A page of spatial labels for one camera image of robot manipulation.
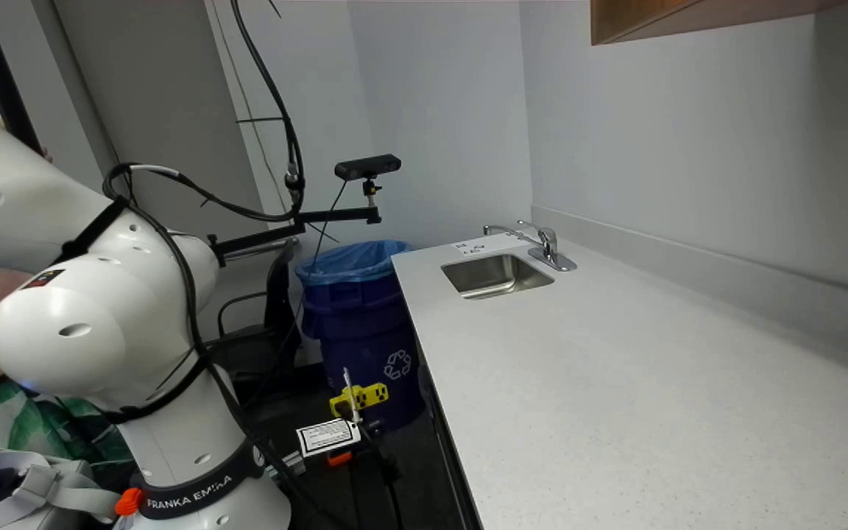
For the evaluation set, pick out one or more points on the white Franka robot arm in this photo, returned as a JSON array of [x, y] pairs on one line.
[[80, 333]]

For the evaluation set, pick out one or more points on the steel sink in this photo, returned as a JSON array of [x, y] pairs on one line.
[[493, 276]]

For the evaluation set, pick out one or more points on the blue bin liner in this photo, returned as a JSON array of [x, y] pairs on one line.
[[347, 267]]

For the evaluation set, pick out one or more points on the blue recycling bin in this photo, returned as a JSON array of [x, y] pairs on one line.
[[367, 342]]

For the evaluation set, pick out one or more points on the chrome faucet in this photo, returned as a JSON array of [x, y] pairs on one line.
[[547, 245]]

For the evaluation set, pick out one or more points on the black chair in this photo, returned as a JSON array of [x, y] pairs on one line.
[[282, 296]]

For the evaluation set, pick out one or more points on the yellow clamp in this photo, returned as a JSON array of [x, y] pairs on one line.
[[359, 398]]

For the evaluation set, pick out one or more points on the white label tag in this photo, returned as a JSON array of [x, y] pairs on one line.
[[326, 438]]

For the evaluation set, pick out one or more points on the orange knob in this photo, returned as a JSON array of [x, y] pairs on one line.
[[127, 502]]

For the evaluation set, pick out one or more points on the green leaf patterned fabric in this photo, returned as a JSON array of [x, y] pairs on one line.
[[23, 423]]

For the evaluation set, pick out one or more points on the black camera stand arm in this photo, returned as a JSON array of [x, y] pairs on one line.
[[326, 217]]

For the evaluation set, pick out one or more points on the black stereo camera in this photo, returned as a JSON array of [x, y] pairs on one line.
[[367, 167]]

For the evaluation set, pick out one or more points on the wooden wall cabinet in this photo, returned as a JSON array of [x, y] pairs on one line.
[[641, 19]]

